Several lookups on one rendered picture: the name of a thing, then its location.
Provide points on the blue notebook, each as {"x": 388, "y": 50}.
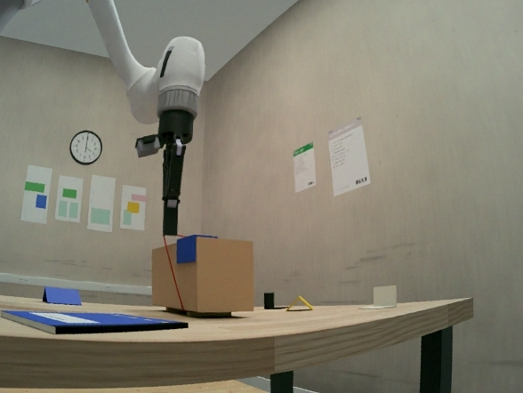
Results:
{"x": 82, "y": 323}

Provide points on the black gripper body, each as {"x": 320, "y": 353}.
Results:
{"x": 176, "y": 124}

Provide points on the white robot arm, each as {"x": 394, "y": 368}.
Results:
{"x": 177, "y": 80}

